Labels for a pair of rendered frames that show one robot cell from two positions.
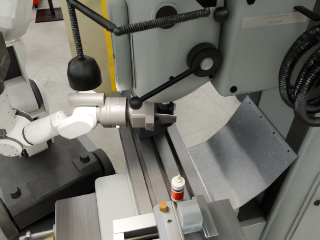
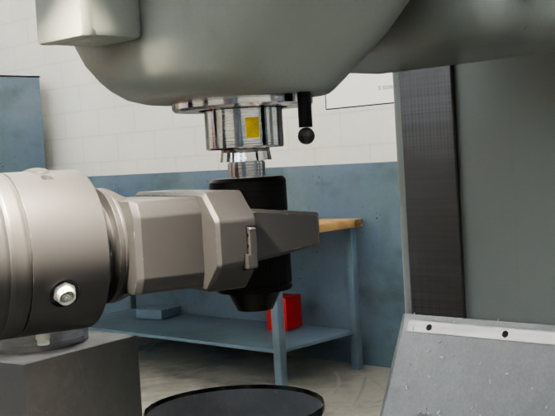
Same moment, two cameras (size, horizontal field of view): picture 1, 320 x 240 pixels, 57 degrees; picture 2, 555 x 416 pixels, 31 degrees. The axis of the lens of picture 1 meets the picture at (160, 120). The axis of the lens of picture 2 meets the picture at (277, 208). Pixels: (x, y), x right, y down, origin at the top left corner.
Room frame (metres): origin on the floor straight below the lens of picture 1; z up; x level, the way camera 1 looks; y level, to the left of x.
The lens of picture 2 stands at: (0.13, 0.29, 1.27)
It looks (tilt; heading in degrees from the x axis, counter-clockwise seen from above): 3 degrees down; 328
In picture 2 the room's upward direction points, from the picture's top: 3 degrees counter-clockwise
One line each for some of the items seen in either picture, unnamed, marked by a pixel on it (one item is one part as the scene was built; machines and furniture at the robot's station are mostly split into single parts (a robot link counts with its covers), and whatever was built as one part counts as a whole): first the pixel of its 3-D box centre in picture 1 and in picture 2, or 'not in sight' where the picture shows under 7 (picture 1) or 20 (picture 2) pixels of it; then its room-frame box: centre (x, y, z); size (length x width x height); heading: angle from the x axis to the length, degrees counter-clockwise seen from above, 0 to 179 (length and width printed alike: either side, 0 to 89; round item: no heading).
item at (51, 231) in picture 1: (39, 234); not in sight; (0.66, 0.53, 0.53); 0.22 x 0.06 x 0.06; 105
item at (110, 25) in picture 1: (93, 15); not in sight; (0.48, 0.11, 1.58); 0.17 x 0.01 x 0.01; 37
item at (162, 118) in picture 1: (165, 119); (276, 233); (0.62, -0.01, 1.23); 0.06 x 0.02 x 0.03; 90
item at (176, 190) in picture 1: (177, 186); not in sight; (0.56, -0.06, 1.01); 0.04 x 0.04 x 0.11
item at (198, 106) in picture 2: not in sight; (242, 102); (0.66, -0.02, 1.31); 0.09 x 0.09 x 0.01
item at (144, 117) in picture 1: (133, 113); (111, 248); (0.66, 0.08, 1.23); 0.13 x 0.12 x 0.10; 0
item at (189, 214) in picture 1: (189, 216); not in sight; (0.42, -0.08, 1.07); 0.06 x 0.05 x 0.06; 12
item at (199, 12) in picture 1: (165, 21); not in sight; (0.46, -0.01, 1.58); 0.17 x 0.01 x 0.01; 118
